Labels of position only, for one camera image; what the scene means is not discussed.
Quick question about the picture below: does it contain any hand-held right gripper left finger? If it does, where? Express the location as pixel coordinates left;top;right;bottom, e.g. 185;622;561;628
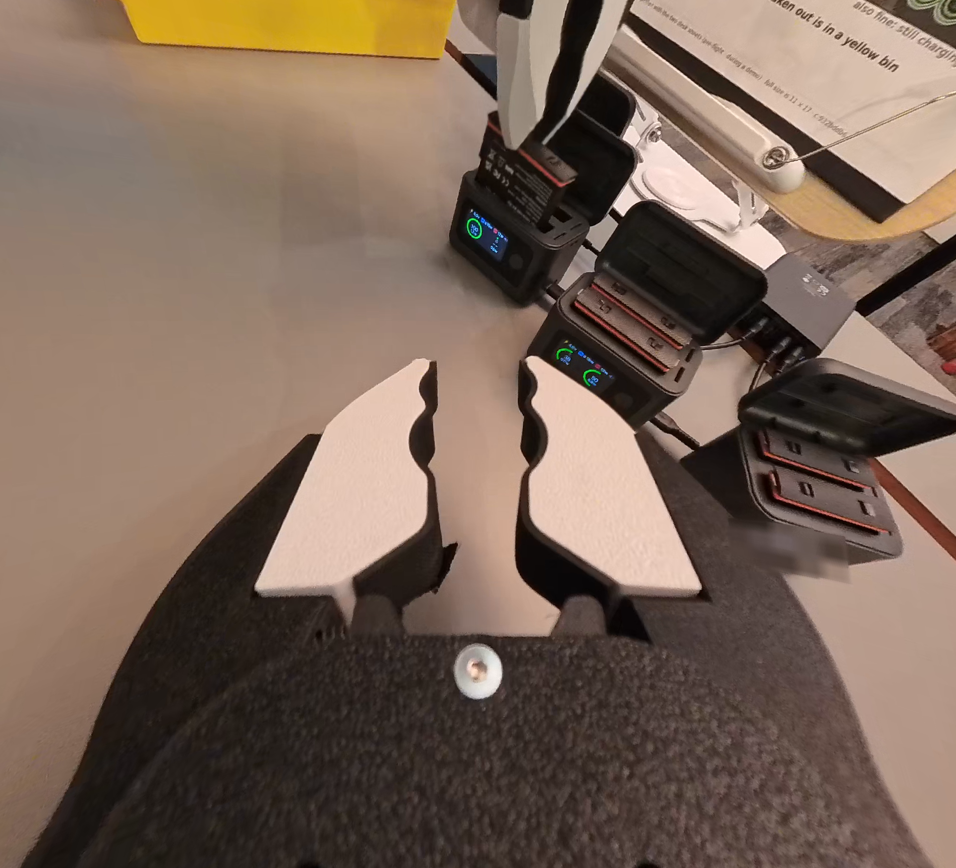
254;359;459;626

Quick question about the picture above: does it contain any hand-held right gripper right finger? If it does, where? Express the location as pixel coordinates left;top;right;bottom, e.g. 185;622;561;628
515;356;704;619

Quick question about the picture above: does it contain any orange-tabbed black battery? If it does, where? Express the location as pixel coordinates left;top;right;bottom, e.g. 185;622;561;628
756;471;895;539
586;277;690;351
570;297;673;373
477;112;581;225
753;429;880;495

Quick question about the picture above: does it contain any black battery charger case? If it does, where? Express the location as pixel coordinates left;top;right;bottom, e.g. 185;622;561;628
448;73;638;307
680;358;956;564
526;202;768;429

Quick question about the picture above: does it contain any dark blue flat pad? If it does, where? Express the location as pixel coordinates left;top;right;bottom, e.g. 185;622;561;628
447;39;500;100

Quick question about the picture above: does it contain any white clamp bar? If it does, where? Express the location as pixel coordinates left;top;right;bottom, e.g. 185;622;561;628
606;24;809;196

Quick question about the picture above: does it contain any white round board stand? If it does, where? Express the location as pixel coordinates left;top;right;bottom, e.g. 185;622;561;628
629;125;772;236

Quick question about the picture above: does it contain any black charging hub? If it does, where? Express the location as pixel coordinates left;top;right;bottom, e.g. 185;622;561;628
735;252;857;370

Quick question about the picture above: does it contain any wooden sign board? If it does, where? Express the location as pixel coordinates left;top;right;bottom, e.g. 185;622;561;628
597;0;956;243

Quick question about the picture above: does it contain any black pole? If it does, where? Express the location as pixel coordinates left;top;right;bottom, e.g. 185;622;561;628
855;239;956;318

